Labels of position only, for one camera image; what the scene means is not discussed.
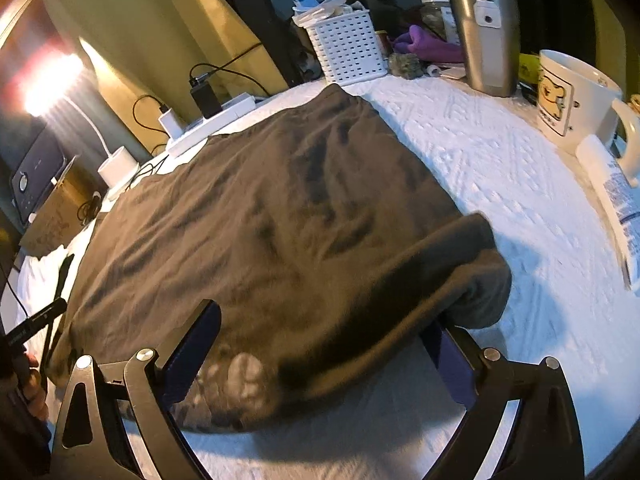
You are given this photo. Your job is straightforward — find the black electronic device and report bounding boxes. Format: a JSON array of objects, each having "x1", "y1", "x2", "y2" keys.
[{"x1": 9, "y1": 130, "x2": 68, "y2": 226}]

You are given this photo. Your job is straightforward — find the white squeeze tube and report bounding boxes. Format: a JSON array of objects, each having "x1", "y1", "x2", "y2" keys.
[{"x1": 575, "y1": 134, "x2": 640, "y2": 291}]

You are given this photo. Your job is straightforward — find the long coiled black charging cable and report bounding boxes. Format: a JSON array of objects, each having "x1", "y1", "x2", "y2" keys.
[{"x1": 131, "y1": 94, "x2": 171, "y2": 181}]

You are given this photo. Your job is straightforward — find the dark olive printed t-shirt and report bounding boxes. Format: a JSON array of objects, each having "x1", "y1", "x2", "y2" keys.
[{"x1": 47, "y1": 82, "x2": 513, "y2": 433}]

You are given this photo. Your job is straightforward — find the stainless steel tumbler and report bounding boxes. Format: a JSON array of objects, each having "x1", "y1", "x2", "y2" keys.
[{"x1": 445, "y1": 0, "x2": 522, "y2": 98}]

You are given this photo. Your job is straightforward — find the yellow packet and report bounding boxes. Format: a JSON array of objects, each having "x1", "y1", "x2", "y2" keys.
[{"x1": 517, "y1": 52, "x2": 543, "y2": 93}]

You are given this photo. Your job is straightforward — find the cardboard box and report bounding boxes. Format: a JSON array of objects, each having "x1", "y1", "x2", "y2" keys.
[{"x1": 20, "y1": 157, "x2": 108, "y2": 258}]

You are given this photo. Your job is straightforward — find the short black charging cable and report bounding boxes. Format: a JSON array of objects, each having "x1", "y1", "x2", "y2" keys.
[{"x1": 189, "y1": 42, "x2": 273, "y2": 98}]

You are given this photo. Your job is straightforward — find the purple cloth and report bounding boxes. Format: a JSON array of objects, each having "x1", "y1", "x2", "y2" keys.
[{"x1": 391, "y1": 24, "x2": 466, "y2": 63}]

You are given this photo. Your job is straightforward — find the yellow curtain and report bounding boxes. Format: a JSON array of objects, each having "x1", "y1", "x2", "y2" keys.
[{"x1": 40, "y1": 0, "x2": 291, "y2": 161}]

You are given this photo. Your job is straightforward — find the white textured blanket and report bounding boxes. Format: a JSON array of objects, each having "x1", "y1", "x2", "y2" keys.
[{"x1": 12, "y1": 77, "x2": 640, "y2": 480}]

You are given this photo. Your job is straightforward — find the grey rough stone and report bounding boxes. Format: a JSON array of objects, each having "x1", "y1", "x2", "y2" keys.
[{"x1": 389, "y1": 52, "x2": 426, "y2": 81}]

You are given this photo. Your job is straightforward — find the white mug with bear print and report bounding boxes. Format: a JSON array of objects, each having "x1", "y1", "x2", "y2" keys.
[{"x1": 536, "y1": 49, "x2": 640, "y2": 188}]

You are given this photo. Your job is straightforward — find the white charger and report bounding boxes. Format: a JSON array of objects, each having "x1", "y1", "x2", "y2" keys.
[{"x1": 158, "y1": 107, "x2": 187, "y2": 139}]

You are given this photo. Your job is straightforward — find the person's left hand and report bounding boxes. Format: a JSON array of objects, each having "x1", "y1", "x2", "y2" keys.
[{"x1": 20, "y1": 352, "x2": 51, "y2": 422}]

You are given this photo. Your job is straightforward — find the white slotted plastic basket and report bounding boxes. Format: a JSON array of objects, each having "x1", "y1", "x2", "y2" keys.
[{"x1": 305, "y1": 10, "x2": 390, "y2": 86}]

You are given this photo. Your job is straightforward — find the smooth white cloth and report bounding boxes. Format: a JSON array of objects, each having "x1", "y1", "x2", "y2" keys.
[{"x1": 12, "y1": 230, "x2": 96, "y2": 356}]

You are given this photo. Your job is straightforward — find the small black cable bundle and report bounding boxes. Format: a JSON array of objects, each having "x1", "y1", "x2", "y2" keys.
[{"x1": 77, "y1": 191, "x2": 104, "y2": 226}]

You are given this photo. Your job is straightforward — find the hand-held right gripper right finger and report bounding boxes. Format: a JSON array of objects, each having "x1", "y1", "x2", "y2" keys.
[{"x1": 420, "y1": 317, "x2": 586, "y2": 480}]

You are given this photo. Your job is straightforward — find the black frame post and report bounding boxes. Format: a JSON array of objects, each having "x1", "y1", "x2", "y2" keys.
[{"x1": 207, "y1": 0, "x2": 308, "y2": 88}]

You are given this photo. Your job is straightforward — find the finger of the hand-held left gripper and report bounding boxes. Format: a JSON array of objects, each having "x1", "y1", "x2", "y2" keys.
[{"x1": 0, "y1": 297, "x2": 68, "y2": 356}]

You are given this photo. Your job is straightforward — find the black charger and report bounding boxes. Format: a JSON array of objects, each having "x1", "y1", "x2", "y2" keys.
[{"x1": 189, "y1": 77, "x2": 223, "y2": 120}]

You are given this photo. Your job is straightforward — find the crumpled paper packets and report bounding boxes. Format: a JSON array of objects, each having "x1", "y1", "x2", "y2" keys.
[{"x1": 291, "y1": 0, "x2": 371, "y2": 28}]

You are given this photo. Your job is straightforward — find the clear jar with white lid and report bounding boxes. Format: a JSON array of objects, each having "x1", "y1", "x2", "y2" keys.
[{"x1": 419, "y1": 0, "x2": 463, "y2": 46}]

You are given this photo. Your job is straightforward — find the black braided cable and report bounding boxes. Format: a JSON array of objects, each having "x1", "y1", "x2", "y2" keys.
[{"x1": 0, "y1": 265, "x2": 31, "y2": 322}]

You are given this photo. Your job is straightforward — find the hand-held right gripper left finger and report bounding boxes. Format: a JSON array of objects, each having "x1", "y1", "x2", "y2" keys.
[{"x1": 50, "y1": 299, "x2": 223, "y2": 480}]

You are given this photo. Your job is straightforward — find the black strap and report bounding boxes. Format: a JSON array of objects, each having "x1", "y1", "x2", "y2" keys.
[{"x1": 40, "y1": 252, "x2": 76, "y2": 391}]

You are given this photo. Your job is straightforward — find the white power strip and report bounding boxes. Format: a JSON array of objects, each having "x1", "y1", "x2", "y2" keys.
[{"x1": 166, "y1": 92, "x2": 256, "y2": 156}]

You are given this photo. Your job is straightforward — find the white desk lamp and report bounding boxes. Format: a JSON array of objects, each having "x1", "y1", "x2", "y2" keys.
[{"x1": 20, "y1": 52, "x2": 146, "y2": 202}]

